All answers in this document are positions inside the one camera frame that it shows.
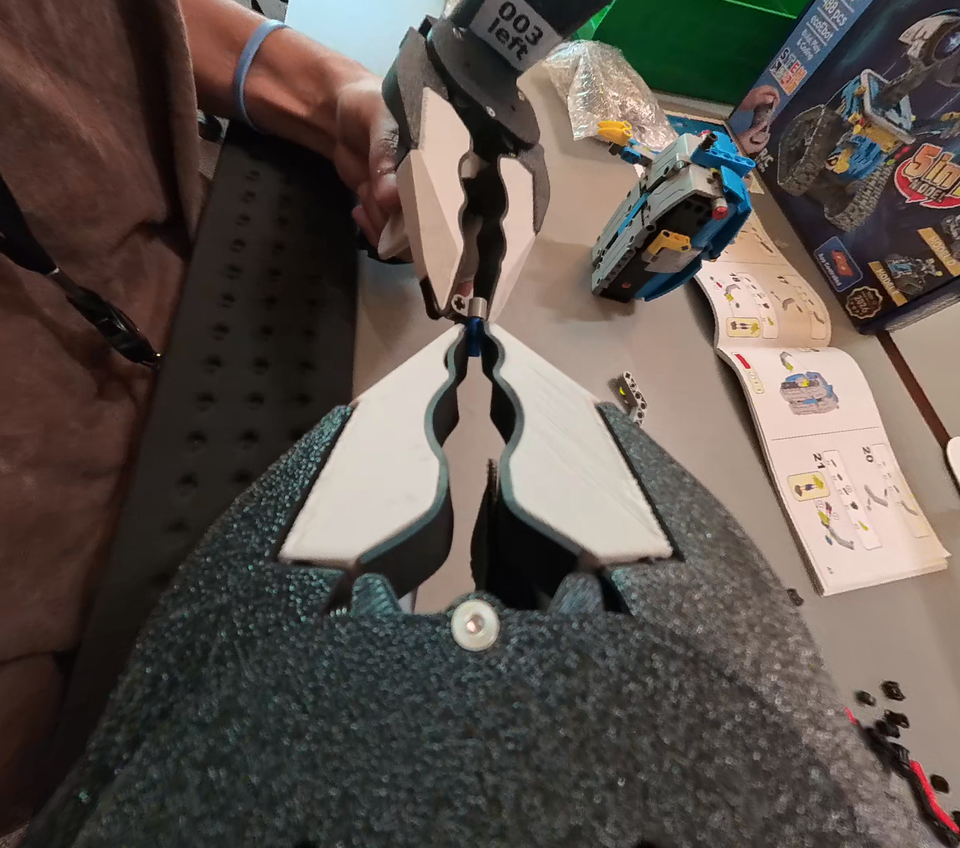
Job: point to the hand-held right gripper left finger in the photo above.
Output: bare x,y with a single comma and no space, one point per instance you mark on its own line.
367,480

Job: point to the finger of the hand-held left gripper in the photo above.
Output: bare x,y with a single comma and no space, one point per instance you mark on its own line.
431,187
519,210

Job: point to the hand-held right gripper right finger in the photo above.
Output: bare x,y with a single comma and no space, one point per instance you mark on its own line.
577,480

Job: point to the grey angled beam piece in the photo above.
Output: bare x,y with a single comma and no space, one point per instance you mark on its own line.
636,399

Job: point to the small blue pin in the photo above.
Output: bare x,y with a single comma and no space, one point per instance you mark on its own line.
474,335

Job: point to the blue grey brick robot model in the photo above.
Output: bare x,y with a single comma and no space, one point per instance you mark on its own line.
660,210

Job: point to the pile of small brick pieces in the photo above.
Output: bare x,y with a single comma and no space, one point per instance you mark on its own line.
892,690

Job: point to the person's left forearm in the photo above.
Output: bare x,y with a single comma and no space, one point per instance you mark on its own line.
300,82

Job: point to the grey desk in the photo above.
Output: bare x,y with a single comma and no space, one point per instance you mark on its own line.
675,353

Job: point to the person's left hand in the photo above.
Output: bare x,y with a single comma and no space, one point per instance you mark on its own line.
367,142

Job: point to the clear plastic bags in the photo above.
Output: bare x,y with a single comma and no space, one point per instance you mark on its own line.
600,90

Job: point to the green flat box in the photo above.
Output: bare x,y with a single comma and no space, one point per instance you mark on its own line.
697,22

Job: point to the blue wristband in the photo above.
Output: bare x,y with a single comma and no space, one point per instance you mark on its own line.
244,75

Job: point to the open instruction booklet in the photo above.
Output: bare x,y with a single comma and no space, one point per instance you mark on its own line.
825,473

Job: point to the dark blue robot kit box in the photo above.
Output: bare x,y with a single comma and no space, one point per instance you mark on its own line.
862,150

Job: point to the brown shirt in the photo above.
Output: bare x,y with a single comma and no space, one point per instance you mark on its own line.
75,187

